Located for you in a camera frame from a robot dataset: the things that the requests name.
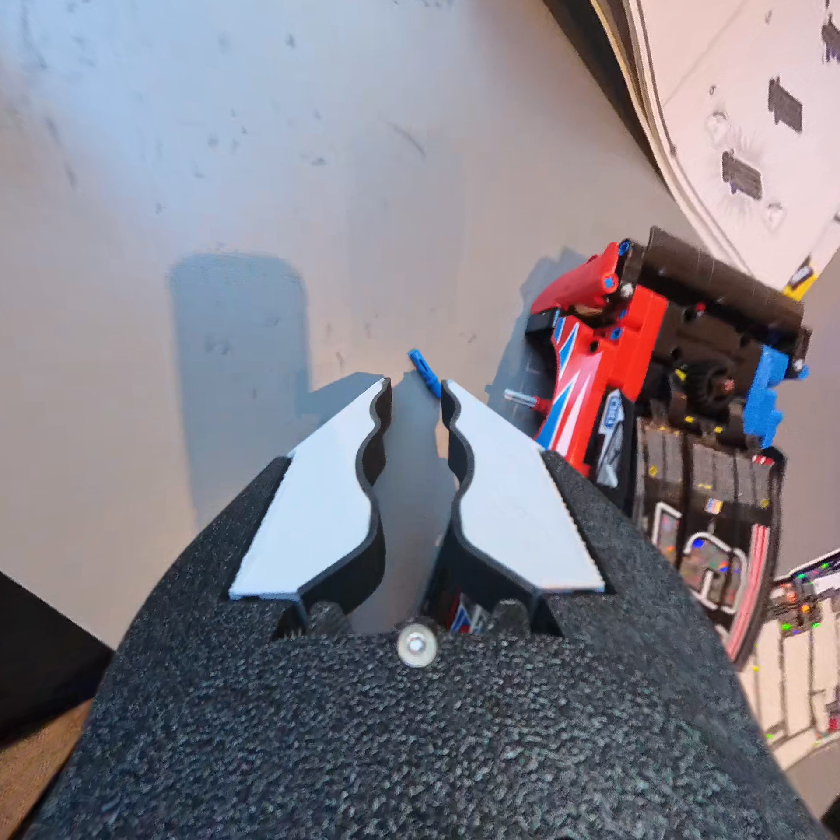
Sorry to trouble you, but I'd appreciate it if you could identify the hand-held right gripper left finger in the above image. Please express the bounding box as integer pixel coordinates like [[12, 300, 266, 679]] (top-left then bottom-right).
[[228, 378, 393, 614]]

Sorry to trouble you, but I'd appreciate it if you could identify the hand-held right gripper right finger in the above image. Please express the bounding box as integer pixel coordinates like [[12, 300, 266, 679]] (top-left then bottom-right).
[[436, 381, 605, 608]]

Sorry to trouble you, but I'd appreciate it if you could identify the blue toy connector pin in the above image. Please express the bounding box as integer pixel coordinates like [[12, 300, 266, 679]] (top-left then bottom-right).
[[407, 349, 442, 400]]

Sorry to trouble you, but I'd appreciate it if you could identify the white desk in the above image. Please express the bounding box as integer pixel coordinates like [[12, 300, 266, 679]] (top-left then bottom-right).
[[0, 0, 840, 821]]

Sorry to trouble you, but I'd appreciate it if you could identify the red toy brick car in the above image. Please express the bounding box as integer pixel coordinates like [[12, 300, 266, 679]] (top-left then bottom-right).
[[504, 226, 840, 769]]

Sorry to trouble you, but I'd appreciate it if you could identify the open instruction booklet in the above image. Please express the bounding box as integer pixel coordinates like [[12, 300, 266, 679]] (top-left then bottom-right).
[[587, 0, 840, 306]]

